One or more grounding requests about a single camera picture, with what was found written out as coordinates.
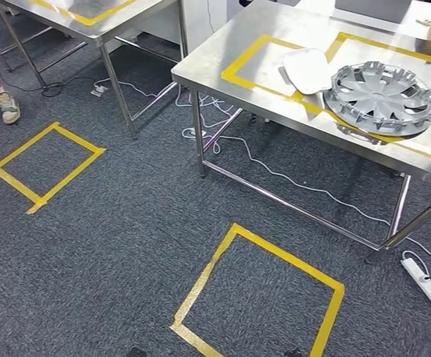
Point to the white curved plastic part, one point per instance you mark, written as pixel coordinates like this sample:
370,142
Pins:
306,71

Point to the steel workbench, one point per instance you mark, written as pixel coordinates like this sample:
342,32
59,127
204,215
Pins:
207,64

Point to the yellow tape double rectangle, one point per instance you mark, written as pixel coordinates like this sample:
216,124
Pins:
232,74

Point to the yellow floor tape square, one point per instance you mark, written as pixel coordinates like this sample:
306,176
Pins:
286,256

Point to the white cabinet panel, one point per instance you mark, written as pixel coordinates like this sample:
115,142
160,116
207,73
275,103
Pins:
201,19

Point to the white power adapter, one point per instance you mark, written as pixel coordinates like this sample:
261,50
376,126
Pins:
98,90

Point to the black robot foot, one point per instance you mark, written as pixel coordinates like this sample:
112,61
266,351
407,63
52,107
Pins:
135,353
293,353

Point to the steel table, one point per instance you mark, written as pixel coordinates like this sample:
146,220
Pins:
100,32

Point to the white table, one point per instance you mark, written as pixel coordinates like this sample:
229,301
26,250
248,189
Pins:
315,10

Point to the grey plastic wheel hubcap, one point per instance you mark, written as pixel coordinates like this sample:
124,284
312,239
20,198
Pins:
379,98

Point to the yellow tape table outline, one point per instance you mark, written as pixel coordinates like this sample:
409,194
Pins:
85,20

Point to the yellow floor tape lines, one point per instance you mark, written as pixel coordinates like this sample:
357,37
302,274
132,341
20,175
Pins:
38,201

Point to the grey laptop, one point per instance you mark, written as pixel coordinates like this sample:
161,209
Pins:
371,10

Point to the white power strip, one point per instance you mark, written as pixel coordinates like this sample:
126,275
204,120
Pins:
422,281

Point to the small pale card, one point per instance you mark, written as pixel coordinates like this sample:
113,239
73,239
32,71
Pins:
425,22

